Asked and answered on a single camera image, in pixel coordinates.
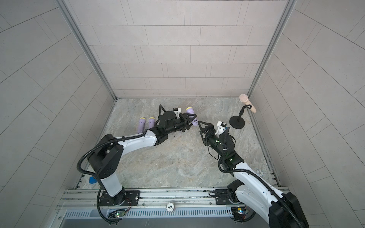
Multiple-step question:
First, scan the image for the circuit board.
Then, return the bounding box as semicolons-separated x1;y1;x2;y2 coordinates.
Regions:
231;207;250;222
108;209;127;219

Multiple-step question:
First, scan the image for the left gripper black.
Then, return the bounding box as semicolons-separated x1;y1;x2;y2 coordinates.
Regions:
164;113;197;135

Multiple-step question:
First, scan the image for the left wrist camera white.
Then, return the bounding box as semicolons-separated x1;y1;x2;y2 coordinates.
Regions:
173;108;181;119

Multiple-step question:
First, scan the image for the right circuit board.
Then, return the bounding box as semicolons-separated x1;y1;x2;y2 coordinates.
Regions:
231;207;250;222

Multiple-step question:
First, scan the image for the purple flashlight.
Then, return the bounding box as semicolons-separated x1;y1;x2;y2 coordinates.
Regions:
185;107;198;126
148;117;156;129
137;117;146;134

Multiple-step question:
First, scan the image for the blue white poker chip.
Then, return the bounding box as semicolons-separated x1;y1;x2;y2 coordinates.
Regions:
256;169;264;177

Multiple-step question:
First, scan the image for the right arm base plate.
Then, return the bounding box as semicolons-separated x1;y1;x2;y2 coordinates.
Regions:
209;189;239;205

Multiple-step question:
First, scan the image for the aluminium rail frame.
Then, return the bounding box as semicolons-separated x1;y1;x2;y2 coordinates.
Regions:
56;187;226;209

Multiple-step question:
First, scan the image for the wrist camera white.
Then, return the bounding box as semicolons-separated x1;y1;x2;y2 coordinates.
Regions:
215;121;227;137
173;108;181;119

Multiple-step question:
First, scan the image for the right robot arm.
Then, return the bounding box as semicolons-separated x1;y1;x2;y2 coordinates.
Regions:
198;121;309;228

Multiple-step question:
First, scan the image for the left circuit board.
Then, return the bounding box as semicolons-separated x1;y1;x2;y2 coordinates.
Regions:
108;209;127;219

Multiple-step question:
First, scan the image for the beige microphone on stand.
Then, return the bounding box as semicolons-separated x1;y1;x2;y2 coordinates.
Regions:
239;94;257;113

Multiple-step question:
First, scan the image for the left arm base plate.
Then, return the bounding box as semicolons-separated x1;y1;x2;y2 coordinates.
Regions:
99;190;141;207

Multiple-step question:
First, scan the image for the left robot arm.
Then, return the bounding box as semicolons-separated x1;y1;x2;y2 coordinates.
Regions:
77;105;197;206

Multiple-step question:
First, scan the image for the blue hexagonal piece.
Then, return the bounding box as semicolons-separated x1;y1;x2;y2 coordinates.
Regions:
88;176;98;184

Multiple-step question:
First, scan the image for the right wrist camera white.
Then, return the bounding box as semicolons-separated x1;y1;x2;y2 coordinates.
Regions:
215;121;227;137

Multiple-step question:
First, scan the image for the black round stand base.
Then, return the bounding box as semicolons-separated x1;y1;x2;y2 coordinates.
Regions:
229;116;245;129

